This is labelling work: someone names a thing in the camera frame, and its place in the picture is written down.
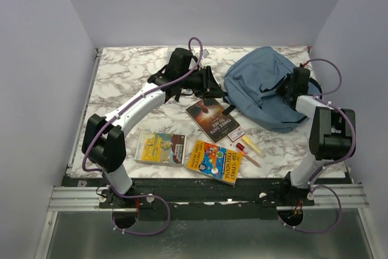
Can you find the yellow glue stick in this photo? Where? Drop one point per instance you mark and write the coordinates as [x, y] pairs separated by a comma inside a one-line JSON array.
[[253, 146]]

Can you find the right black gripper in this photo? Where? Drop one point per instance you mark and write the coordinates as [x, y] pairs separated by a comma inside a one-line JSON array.
[[279, 90]]

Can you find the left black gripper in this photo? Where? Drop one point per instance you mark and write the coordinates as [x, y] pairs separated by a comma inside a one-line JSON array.
[[209, 87]]

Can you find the dark Three Days book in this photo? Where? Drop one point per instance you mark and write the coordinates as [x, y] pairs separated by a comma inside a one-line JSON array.
[[209, 115]]

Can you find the yellow Treehouse book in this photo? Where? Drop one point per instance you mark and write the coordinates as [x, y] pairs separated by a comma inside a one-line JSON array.
[[215, 162]]

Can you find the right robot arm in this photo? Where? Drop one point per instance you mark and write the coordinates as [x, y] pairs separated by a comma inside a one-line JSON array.
[[332, 136]]

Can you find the orange pink pen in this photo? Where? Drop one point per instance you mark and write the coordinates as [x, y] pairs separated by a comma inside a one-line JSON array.
[[257, 164]]

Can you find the aluminium frame rail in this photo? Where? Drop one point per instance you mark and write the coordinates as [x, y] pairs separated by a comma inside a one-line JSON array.
[[85, 199]]

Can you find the yellow blue paperback book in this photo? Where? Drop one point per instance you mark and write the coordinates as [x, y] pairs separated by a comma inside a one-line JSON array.
[[161, 148]]

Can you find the clear plastic storage box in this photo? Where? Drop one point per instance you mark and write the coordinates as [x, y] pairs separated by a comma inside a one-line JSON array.
[[170, 50]]

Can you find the red white staples box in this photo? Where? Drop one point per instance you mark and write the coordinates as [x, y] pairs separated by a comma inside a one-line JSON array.
[[236, 134]]

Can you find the blue student backpack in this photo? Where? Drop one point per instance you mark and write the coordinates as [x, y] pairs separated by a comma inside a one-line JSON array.
[[251, 85]]

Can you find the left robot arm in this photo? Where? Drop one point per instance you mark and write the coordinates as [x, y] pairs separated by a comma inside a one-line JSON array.
[[104, 138]]

